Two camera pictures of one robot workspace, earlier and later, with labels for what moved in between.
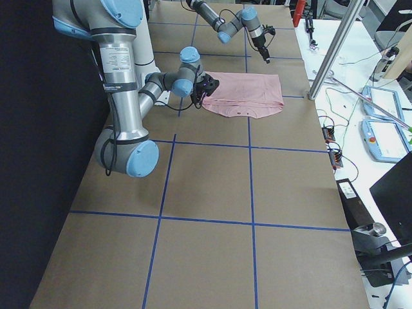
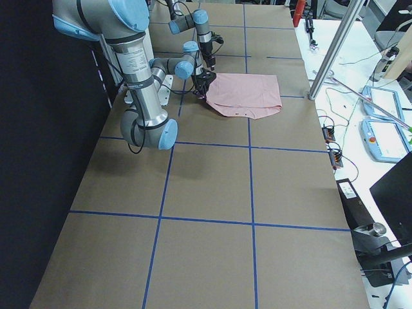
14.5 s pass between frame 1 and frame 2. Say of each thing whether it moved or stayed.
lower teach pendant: stayed
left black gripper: moved
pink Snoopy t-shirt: stayed
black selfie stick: stayed
